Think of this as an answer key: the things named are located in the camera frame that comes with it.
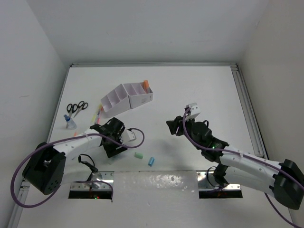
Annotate clear glue bottle blue cap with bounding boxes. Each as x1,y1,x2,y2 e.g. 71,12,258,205
64,114,77,130

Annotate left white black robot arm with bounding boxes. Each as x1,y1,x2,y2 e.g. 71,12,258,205
22,117,126,195

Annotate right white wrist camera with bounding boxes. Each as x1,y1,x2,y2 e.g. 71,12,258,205
185,103,200,121

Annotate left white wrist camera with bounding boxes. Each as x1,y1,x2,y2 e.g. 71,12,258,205
120,129,136,144

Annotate orange marker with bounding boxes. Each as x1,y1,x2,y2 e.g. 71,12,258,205
143,80,150,94

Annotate metal base plate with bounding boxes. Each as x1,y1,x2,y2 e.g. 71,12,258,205
197,170,241,191
70,172,114,191

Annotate purple cable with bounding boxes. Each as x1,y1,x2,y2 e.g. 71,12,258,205
182,108,304,228
10,128,145,209

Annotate green marker cap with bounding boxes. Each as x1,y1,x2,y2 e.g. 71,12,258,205
134,152,143,159

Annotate orange pink pens behind organizer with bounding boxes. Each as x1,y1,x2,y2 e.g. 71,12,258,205
92,103,103,124

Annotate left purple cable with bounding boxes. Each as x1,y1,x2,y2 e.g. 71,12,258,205
10,128,145,209

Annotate aluminium frame rail right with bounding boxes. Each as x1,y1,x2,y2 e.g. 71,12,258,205
231,64,268,159

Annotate black handled scissors left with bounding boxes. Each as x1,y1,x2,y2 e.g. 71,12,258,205
66,104,78,114

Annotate white front cover board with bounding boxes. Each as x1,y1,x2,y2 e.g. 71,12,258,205
19,171,288,228

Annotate black handled scissors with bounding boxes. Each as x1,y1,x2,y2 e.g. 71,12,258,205
74,101,88,117
66,104,78,114

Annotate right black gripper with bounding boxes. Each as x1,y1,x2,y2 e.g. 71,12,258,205
167,114,201,150

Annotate white organizer lying tilted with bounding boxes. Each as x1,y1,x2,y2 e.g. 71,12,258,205
101,84,131,118

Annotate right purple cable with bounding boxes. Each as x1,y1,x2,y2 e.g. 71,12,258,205
182,108,304,228

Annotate white organizer upright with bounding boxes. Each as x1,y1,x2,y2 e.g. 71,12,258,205
123,82,153,109

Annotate blue marker cap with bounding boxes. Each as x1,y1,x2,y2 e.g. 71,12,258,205
148,157,155,167

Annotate aluminium frame rail back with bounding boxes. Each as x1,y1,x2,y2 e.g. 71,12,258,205
70,62,237,67

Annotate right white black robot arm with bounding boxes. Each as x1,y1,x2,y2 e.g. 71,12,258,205
166,116,304,210

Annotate black handled scissors right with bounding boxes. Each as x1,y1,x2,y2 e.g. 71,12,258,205
74,101,88,117

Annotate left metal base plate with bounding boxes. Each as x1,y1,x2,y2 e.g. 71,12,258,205
70,172,114,191

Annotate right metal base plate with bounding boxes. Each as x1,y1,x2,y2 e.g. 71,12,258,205
197,170,241,191

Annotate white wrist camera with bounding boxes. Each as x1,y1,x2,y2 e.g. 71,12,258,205
185,103,200,121
120,129,136,144

